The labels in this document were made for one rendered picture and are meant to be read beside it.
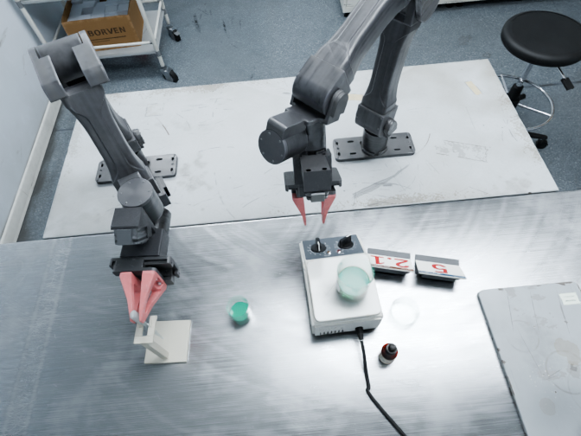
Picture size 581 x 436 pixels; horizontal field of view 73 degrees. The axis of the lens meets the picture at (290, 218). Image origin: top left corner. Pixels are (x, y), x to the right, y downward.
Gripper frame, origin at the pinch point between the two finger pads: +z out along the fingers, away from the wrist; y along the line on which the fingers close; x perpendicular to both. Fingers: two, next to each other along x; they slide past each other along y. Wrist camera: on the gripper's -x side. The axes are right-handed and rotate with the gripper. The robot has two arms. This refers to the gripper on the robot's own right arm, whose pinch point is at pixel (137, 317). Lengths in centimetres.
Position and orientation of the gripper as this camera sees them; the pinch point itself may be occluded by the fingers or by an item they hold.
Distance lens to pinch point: 69.7
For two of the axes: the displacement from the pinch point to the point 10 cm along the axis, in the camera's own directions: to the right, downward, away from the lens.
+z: 0.3, 8.6, -5.1
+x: 0.4, 5.1, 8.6
